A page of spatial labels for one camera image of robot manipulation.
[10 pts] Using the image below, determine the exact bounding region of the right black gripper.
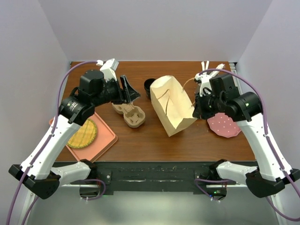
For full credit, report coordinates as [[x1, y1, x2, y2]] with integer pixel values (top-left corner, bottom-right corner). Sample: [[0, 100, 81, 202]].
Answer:
[[193, 89, 225, 120]]

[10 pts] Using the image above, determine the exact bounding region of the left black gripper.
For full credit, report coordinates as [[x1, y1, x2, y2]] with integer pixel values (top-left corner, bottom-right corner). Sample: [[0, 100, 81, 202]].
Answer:
[[92, 75, 141, 107]]

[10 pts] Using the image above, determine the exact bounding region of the cardboard cup carrier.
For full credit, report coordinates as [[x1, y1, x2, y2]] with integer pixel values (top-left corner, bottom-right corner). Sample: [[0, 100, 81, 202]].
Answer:
[[112, 103, 146, 128]]

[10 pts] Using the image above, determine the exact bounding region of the brown paper bag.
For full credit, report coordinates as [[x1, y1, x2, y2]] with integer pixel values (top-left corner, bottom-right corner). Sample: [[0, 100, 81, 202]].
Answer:
[[150, 75, 197, 137]]

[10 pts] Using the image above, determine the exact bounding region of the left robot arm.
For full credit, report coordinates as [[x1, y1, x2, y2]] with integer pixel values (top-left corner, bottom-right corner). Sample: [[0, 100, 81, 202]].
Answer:
[[9, 70, 140, 199]]

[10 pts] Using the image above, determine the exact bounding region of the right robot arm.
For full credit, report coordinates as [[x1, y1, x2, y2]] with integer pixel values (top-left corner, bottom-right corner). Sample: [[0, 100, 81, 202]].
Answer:
[[193, 74, 300, 198]]

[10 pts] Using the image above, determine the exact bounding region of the stack of black cups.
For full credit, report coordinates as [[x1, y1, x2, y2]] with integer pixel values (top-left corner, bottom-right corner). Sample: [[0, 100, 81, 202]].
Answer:
[[144, 78, 156, 99]]

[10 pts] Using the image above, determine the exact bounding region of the pink dotted plate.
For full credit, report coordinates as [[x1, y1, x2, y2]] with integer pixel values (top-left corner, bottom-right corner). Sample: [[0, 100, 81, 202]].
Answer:
[[207, 113, 241, 138]]

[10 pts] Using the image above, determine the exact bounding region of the pink plastic tray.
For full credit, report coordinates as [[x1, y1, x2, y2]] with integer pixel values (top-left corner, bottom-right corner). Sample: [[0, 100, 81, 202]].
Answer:
[[49, 111, 118, 163]]

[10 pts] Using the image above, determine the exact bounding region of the yellow woven round mat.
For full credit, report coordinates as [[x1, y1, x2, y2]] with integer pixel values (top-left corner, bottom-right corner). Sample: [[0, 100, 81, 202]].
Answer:
[[67, 119, 98, 149]]

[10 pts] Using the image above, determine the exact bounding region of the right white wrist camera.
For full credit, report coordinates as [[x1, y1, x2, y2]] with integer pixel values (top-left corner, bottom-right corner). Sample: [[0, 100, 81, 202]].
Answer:
[[194, 72, 218, 97]]

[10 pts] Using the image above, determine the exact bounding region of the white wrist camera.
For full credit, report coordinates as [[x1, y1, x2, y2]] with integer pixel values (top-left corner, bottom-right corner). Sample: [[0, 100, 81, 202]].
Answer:
[[194, 72, 218, 97], [96, 59, 119, 82]]

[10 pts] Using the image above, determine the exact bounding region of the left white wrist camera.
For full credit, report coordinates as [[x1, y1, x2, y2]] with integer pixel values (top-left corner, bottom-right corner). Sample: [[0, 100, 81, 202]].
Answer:
[[96, 59, 119, 82]]

